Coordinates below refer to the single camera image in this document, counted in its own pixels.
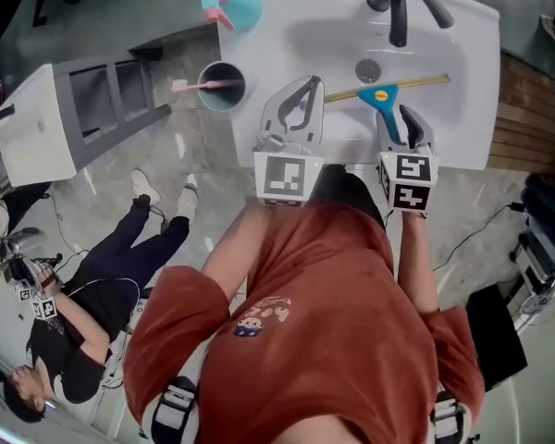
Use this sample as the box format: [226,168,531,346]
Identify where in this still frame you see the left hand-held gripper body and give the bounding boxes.
[253,75,326,208]

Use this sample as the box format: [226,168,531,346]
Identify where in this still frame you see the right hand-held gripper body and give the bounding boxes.
[376,141,440,215]

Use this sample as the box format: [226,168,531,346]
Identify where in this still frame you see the blue yellow squeegee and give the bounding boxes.
[323,72,451,146]

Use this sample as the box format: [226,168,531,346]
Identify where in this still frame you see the person's right forearm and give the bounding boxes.
[399,209,441,315]

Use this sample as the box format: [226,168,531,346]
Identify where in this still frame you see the person's left forearm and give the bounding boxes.
[200,200,284,305]

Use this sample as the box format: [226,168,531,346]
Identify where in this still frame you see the white washbasin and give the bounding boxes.
[216,0,501,171]

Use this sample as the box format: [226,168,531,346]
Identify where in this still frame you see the person's dark trousers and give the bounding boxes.
[310,163,389,231]

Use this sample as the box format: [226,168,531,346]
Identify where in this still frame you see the metal sink drain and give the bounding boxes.
[354,57,382,85]

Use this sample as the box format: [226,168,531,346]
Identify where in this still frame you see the grey blue cup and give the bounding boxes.
[196,60,248,112]

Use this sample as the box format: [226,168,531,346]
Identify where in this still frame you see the pink toothbrush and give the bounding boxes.
[170,78,244,95]

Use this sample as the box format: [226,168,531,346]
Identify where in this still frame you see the teal spray bottle pink trigger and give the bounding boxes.
[198,0,264,32]

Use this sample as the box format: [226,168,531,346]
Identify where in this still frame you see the wooden slat panel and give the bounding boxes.
[487,52,555,176]

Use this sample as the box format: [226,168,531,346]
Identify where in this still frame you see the dark grey faucet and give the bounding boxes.
[365,0,456,49]

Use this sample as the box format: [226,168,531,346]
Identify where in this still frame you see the black bag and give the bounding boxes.
[519,171,555,272]

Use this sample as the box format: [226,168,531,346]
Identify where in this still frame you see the person's orange shirt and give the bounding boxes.
[122,200,487,444]

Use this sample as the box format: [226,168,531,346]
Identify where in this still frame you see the black flat box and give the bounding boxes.
[464,281,529,393]

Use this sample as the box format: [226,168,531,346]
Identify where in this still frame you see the white grey shelf cabinet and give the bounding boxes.
[0,45,173,188]

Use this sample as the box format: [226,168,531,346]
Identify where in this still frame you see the black cable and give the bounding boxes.
[431,201,526,273]

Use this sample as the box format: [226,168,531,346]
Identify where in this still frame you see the white black harness strap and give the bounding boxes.
[149,376,200,444]
[428,389,474,444]

